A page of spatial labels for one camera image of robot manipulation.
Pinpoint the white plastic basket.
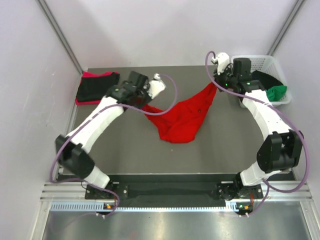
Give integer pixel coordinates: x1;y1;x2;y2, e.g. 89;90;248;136
230;54;292;107

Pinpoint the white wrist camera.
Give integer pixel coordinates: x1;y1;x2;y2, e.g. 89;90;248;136
211;52;231;75
146;73;166;100

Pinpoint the black t shirt in basket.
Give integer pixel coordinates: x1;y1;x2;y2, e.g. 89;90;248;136
252;70;284;90

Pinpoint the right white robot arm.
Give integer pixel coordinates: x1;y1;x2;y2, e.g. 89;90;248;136
211;52;303;200

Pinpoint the folded black t shirt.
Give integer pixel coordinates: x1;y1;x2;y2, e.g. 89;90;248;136
75;71;121;103

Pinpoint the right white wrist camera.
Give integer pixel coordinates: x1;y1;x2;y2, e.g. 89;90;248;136
211;52;231;75

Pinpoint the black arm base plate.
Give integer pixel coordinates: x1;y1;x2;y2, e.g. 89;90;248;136
84;181;265;201

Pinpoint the left aluminium corner post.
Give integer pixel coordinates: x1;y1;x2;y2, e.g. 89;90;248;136
35;0;84;74

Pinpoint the right aluminium corner post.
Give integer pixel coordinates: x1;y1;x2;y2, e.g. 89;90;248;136
267;0;307;56

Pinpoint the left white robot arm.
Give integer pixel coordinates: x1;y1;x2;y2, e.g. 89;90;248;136
55;71;152;199

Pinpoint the grey slotted cable duct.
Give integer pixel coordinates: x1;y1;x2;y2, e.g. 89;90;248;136
50;201;253;213

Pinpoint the aluminium frame rail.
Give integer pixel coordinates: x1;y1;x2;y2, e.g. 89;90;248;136
40;181;312;202

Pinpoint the red t shirt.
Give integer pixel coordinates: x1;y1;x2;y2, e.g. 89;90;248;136
146;83;217;144

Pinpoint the green t shirt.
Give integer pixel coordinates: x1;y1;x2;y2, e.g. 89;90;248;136
266;85;287;102

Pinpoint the aluminium corner post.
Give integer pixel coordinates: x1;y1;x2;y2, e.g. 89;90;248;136
35;0;84;74
267;0;307;56

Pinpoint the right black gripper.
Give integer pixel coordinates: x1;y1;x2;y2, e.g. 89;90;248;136
213;64;238;93

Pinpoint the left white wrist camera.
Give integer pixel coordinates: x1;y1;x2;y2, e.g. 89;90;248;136
146;73;166;100

